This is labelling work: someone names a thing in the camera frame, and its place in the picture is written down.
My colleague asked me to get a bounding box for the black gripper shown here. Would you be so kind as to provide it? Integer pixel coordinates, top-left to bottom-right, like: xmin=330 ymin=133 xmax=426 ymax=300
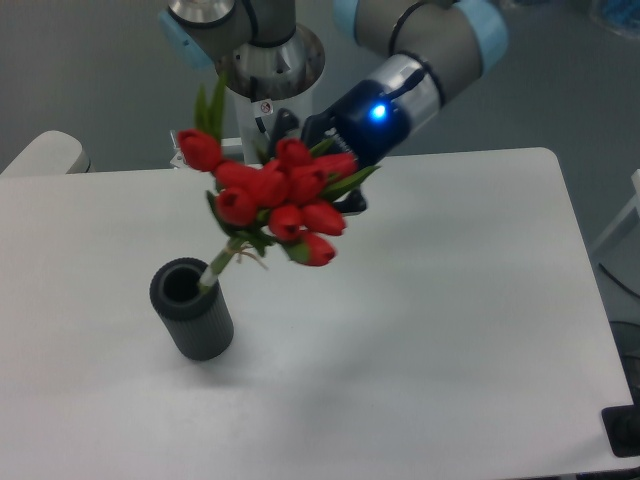
xmin=268 ymin=79 xmax=411 ymax=215

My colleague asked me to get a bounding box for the red tulip bouquet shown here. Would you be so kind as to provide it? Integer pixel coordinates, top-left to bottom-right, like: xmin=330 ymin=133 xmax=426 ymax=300
xmin=177 ymin=75 xmax=376 ymax=293

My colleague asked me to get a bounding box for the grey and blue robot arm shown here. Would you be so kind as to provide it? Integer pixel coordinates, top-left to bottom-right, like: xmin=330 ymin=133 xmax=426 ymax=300
xmin=159 ymin=1 xmax=508 ymax=167

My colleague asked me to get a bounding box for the dark grey ribbed vase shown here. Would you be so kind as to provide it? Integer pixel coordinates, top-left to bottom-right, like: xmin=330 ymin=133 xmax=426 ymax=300
xmin=149 ymin=257 xmax=234 ymax=361

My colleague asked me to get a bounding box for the white rounded chair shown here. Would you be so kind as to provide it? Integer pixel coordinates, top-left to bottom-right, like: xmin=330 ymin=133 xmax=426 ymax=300
xmin=1 ymin=130 xmax=95 ymax=178

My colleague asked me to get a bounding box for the white furniture at right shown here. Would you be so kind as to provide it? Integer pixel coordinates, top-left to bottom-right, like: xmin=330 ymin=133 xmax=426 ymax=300
xmin=589 ymin=170 xmax=639 ymax=266

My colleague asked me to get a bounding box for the clear bag with blue items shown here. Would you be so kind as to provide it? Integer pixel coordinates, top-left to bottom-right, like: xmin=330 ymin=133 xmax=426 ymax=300
xmin=590 ymin=0 xmax=639 ymax=39

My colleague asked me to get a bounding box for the black device at table edge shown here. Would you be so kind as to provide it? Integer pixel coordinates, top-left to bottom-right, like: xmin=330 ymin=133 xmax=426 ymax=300
xmin=601 ymin=405 xmax=639 ymax=458

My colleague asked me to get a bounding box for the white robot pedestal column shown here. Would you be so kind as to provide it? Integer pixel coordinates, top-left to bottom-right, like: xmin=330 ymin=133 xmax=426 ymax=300
xmin=213 ymin=25 xmax=327 ymax=165

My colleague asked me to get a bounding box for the white pedestal base frame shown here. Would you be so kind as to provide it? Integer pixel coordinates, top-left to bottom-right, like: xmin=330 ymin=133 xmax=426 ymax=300
xmin=170 ymin=128 xmax=247 ymax=171

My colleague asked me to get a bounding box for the black pedestal cable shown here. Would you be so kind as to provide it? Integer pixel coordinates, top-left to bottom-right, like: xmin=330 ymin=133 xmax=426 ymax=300
xmin=248 ymin=74 xmax=281 ymax=136

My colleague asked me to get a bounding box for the black cable on floor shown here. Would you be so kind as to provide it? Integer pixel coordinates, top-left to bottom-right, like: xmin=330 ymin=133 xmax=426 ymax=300
xmin=598 ymin=262 xmax=640 ymax=297

